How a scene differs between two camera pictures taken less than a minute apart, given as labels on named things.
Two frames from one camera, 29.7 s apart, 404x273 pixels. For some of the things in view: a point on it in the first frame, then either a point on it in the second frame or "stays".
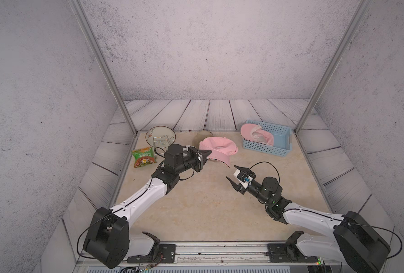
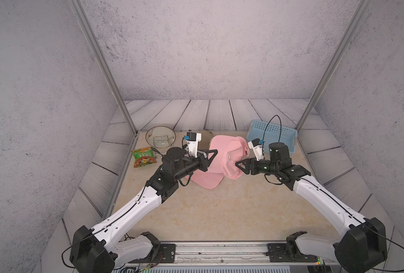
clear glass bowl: (160, 136) stays
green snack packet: (143, 156) stays
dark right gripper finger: (239, 187) → (247, 165)
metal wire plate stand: (161, 140) stays
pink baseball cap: (255, 132) → (231, 150)
